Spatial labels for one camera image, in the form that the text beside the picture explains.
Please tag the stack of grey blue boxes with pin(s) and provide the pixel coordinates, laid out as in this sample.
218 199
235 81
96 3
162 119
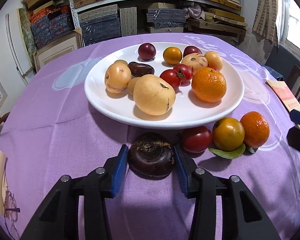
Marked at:
100 27

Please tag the small pale yellow melon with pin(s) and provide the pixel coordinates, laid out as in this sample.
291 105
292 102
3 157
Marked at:
213 60

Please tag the small tan longan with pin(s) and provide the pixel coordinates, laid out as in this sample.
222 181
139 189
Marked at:
132 85
120 62

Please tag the tan booklet with red label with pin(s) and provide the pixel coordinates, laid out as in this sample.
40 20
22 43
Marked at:
285 93

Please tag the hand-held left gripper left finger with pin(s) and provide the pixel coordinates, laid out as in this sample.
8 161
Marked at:
120 172

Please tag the small orange tangerine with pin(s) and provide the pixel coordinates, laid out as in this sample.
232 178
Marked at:
256 128

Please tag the upright grey boxes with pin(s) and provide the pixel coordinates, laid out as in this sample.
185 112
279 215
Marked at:
128 21

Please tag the stack of wooden framed boxes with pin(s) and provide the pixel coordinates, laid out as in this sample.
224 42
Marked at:
222 12

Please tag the yellow orange persimmon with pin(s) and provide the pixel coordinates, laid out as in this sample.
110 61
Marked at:
228 133

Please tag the pink cloth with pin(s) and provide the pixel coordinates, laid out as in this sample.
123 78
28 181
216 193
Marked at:
196 11

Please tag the pink frame eyeglasses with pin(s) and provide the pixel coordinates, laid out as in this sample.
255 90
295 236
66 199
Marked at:
11 208

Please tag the large orange tangerine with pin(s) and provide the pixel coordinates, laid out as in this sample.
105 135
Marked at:
209 85

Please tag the striped pepino melon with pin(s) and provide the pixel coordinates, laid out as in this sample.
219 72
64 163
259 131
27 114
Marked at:
193 62

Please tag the checkered curtain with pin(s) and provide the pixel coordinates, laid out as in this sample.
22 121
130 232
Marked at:
267 12

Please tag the stack of dark blue boxes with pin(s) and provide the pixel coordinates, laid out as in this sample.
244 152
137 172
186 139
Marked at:
165 17

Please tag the stack of blue floral boxes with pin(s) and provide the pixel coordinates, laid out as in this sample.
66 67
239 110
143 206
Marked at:
50 27

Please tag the red tomato with stem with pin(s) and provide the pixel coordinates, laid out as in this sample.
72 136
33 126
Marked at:
186 72

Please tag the white board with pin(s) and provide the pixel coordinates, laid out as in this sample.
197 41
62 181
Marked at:
15 45

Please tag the bright window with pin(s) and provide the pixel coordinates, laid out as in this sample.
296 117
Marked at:
297 25

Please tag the dark purple fruit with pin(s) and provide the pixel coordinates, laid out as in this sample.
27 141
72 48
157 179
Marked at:
151 158

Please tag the large dark red plum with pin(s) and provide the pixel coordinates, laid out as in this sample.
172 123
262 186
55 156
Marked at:
146 51

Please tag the white oval plate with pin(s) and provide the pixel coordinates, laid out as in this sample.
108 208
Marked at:
195 110

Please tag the green marbled board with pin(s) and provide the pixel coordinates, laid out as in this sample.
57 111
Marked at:
27 35

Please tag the small dark red plum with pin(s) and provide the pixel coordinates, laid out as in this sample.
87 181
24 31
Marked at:
197 140

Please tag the green leaf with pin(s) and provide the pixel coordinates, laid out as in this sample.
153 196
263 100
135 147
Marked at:
227 153

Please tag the orange yellow tomato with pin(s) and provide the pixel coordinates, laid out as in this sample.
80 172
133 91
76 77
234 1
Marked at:
172 55

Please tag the red cherry tomato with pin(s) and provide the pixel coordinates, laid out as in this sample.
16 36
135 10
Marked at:
168 78
215 69

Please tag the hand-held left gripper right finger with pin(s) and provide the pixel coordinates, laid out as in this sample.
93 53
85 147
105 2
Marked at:
181 172

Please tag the grey metal shelving unit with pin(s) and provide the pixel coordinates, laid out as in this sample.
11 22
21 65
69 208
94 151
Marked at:
75 12

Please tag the wooden picture frame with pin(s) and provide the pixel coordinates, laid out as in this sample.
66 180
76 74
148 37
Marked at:
55 50

